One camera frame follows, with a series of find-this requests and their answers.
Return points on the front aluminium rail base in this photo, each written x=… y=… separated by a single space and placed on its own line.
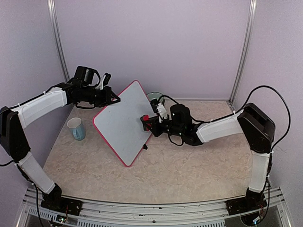
x=94 y=213

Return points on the light blue ceramic mug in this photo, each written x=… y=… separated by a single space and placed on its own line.
x=76 y=128

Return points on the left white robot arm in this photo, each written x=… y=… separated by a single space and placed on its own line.
x=87 y=86

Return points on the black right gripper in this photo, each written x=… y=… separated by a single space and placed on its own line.
x=153 y=121

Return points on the right aluminium frame post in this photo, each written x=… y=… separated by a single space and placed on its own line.
x=245 y=50

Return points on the pink framed whiteboard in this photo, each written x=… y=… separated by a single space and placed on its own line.
x=120 y=126

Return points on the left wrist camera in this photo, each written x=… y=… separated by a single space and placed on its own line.
x=104 y=80

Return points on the red black whiteboard eraser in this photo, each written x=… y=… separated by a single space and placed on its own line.
x=145 y=121

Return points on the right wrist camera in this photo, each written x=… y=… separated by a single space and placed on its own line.
x=159 y=109

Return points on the teal ceramic bowl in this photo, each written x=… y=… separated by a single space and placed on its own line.
x=155 y=95

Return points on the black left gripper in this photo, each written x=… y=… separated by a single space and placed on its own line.
x=107 y=97

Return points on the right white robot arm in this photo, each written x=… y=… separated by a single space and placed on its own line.
x=257 y=127

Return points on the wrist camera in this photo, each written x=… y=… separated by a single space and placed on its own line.
x=159 y=109
x=104 y=80

